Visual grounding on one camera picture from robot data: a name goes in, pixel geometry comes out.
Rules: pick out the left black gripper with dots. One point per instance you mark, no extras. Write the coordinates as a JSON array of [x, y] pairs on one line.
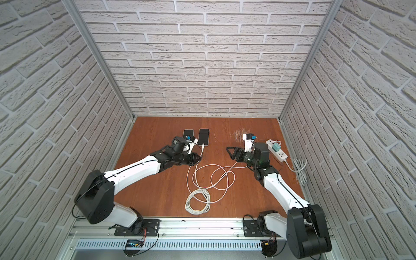
[[192, 157]]

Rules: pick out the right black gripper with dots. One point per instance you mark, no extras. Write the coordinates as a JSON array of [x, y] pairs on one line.
[[242, 154]]

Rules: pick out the black phone pink case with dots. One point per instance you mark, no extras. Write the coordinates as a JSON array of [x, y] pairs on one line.
[[203, 138]]

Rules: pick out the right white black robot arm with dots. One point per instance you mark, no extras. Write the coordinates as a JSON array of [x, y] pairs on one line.
[[304, 227]]

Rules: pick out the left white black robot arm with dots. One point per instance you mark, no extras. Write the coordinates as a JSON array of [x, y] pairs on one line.
[[95, 198]]

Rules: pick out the teal charger adapter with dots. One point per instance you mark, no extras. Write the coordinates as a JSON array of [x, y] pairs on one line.
[[276, 146]]

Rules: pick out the white power strip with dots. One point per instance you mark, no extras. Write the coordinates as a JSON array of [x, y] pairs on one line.
[[280, 155]]

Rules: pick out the right black round connector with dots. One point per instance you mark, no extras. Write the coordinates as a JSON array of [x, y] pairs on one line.
[[269, 248]]

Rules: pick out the left small circuit board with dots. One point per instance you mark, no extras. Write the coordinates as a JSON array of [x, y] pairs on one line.
[[134, 243]]

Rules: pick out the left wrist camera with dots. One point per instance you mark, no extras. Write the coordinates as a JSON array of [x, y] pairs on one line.
[[191, 142]]

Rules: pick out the black phone mint frame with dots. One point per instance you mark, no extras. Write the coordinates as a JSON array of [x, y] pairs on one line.
[[188, 134]]

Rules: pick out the aluminium front rail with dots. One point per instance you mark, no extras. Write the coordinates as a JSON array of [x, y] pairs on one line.
[[173, 228]]

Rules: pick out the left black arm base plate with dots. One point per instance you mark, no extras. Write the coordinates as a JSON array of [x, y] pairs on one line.
[[147, 227]]

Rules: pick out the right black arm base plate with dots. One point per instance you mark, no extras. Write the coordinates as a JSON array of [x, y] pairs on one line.
[[267, 224]]

